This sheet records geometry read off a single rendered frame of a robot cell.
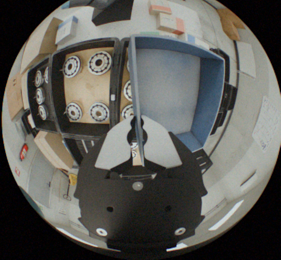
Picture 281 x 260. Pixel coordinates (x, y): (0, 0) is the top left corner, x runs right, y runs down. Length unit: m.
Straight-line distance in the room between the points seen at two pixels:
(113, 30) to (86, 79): 0.33
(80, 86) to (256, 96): 3.14
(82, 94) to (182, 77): 0.41
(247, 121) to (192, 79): 2.91
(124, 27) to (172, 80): 0.49
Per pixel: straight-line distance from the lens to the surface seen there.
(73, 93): 0.49
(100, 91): 0.43
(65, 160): 0.93
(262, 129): 2.97
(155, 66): 0.16
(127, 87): 0.38
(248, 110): 3.02
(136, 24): 0.61
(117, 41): 0.32
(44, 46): 0.69
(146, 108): 0.18
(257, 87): 2.96
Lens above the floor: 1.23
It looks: 57 degrees down
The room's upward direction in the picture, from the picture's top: 163 degrees clockwise
